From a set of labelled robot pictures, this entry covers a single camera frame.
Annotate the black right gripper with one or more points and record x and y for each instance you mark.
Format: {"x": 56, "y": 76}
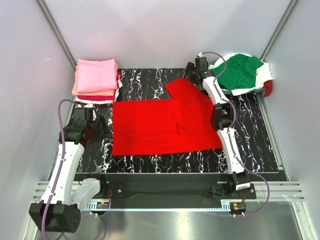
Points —
{"x": 189, "y": 67}

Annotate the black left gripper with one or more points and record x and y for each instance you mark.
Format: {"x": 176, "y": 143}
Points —
{"x": 101, "y": 121}

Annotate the red t shirt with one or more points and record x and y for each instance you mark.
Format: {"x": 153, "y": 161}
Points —
{"x": 184, "y": 123}

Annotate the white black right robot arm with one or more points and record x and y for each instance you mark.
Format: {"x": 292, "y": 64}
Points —
{"x": 225, "y": 117}

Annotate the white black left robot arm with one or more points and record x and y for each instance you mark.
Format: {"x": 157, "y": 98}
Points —
{"x": 59, "y": 209}

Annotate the folded magenta shirt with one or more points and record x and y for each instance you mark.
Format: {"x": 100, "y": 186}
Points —
{"x": 100, "y": 98}

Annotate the folded white shirt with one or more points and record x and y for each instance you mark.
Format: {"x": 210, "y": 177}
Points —
{"x": 98, "y": 93}

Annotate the folded peach shirt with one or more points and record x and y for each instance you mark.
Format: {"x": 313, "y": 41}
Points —
{"x": 90, "y": 80}

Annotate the green t shirt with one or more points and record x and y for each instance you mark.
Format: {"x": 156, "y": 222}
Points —
{"x": 240, "y": 72}

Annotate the folded light pink shirt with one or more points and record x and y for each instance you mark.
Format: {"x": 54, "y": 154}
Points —
{"x": 105, "y": 63}

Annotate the white t shirt in basket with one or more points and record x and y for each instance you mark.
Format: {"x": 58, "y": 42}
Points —
{"x": 263, "y": 73}

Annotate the dark red shirt in basket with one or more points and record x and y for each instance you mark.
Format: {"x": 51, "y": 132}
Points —
{"x": 268, "y": 87}

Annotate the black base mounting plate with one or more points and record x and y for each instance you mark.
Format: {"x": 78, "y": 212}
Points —
{"x": 209, "y": 185}

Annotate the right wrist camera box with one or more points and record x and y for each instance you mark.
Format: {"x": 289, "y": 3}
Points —
{"x": 201, "y": 64}

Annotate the aluminium frame rail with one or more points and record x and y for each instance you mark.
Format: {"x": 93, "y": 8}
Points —
{"x": 274, "y": 192}

